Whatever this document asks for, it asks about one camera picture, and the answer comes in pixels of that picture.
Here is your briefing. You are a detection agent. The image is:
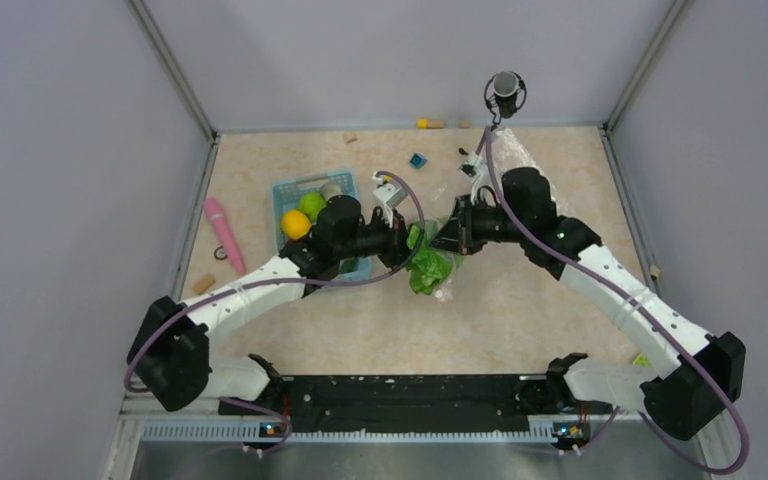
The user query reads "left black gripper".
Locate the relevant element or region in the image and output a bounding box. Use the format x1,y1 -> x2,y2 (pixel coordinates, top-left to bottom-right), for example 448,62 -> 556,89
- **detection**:
336,206 -> 429,269

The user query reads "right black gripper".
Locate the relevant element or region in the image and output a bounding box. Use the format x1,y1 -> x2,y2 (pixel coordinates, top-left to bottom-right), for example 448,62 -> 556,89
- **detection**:
427,193 -> 528,256

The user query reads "green lettuce toy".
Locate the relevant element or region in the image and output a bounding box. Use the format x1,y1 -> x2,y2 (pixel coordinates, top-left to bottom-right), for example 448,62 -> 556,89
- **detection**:
405,220 -> 458,296

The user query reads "clear zip top bag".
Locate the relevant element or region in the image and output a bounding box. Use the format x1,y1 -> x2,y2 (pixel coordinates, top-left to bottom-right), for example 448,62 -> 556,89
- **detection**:
417,128 -> 565,299

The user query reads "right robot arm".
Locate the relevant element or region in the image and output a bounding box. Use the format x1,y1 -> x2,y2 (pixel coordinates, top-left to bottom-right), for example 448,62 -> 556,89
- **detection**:
430,166 -> 746,440

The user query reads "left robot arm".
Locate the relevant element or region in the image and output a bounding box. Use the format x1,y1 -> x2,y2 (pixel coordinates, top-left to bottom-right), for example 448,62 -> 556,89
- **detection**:
124,195 -> 415,412

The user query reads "blue square block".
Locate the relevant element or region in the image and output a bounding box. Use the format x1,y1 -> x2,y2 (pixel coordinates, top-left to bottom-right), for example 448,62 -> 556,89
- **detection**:
409,153 -> 427,169

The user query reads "green lime toy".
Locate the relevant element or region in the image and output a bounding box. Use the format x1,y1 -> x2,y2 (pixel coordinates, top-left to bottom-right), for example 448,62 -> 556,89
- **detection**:
297,191 -> 326,223

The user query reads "yellow lemon toy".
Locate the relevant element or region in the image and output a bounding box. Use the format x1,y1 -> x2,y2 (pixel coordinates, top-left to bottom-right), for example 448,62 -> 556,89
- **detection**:
280,209 -> 312,241

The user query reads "blue plastic basket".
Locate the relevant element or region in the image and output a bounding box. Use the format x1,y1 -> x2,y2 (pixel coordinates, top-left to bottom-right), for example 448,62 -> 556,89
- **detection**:
271,169 -> 373,281

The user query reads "yellow wooden cylinder block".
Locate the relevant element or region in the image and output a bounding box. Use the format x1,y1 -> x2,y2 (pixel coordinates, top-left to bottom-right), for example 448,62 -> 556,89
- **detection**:
416,118 -> 446,130

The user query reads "black microphone on tripod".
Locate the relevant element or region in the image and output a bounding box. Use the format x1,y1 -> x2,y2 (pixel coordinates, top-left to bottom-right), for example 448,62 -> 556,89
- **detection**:
459,71 -> 528,158

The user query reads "pink cylinder toy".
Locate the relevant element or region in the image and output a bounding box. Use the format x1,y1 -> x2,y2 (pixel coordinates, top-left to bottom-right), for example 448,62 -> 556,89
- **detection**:
203,197 -> 247,275

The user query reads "wooden block left edge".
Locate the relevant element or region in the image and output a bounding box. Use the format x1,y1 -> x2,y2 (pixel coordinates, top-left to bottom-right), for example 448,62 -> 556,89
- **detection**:
192,274 -> 216,296

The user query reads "green rectangular block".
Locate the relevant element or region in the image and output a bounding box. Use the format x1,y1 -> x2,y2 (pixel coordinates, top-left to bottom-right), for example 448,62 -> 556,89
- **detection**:
632,354 -> 650,366

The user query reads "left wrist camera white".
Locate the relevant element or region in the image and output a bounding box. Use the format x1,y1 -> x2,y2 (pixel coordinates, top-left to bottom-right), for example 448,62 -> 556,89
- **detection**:
372,173 -> 408,227

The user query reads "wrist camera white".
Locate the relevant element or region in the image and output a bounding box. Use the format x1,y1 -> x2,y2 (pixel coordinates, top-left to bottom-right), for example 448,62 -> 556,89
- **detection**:
460,152 -> 492,205
372,173 -> 408,227

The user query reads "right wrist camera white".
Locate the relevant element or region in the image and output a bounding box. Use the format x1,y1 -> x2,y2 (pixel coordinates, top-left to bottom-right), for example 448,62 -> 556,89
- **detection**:
460,152 -> 492,205

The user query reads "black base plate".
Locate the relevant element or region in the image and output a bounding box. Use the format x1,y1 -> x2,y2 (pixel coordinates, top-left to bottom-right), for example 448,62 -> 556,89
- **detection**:
218,374 -> 614,437

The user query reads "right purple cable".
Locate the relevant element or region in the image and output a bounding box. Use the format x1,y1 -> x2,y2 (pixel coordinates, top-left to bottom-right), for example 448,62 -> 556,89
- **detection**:
475,125 -> 751,476

